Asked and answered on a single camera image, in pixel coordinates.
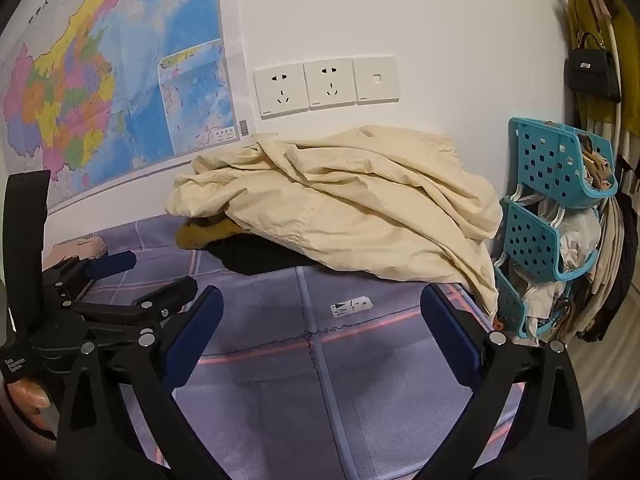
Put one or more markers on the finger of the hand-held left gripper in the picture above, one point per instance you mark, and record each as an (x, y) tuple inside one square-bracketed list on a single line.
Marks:
[(107, 264), (165, 292)]

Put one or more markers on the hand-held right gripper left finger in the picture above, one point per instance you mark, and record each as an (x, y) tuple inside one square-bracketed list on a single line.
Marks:
[(200, 330)]

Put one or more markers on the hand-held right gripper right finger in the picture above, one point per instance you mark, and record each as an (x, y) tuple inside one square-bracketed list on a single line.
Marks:
[(450, 330)]

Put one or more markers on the cream large garment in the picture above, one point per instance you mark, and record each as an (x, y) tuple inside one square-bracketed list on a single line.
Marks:
[(350, 210)]

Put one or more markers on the person's left hand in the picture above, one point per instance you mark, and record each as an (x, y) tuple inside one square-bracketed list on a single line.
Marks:
[(27, 396)]

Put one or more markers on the pink folded garment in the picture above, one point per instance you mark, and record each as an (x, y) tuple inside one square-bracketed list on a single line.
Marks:
[(80, 249)]

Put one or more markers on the teal plastic basket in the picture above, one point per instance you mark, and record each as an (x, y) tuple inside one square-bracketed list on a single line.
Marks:
[(530, 240), (510, 305), (545, 160)]

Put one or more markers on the olive green garment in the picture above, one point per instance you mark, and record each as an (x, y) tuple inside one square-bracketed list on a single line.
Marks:
[(200, 235)]

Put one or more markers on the black garment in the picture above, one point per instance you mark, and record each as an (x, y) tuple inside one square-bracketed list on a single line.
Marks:
[(260, 257)]

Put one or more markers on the white sheet label tag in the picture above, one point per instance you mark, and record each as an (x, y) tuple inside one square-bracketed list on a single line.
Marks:
[(351, 306)]

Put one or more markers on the purple plaid bed sheet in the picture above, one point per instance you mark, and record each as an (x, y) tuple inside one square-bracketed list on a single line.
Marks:
[(310, 385)]

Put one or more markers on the white plastic bag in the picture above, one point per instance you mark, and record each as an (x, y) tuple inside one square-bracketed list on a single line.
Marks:
[(577, 240)]

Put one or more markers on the beige cloth bag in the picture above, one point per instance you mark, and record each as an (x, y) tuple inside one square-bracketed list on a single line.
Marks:
[(602, 270)]

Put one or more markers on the black cloth bag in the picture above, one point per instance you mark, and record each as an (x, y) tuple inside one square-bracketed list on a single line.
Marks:
[(627, 270)]

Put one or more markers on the black handbag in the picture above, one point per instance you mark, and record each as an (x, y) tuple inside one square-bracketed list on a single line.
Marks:
[(592, 72)]

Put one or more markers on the white hoop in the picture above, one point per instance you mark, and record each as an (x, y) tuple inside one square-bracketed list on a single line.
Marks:
[(616, 85)]

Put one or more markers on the yellow-green hanging garment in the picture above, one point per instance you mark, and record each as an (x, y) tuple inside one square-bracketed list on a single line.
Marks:
[(590, 15)]

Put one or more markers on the colourful wall map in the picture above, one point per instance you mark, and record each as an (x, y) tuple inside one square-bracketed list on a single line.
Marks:
[(125, 60)]

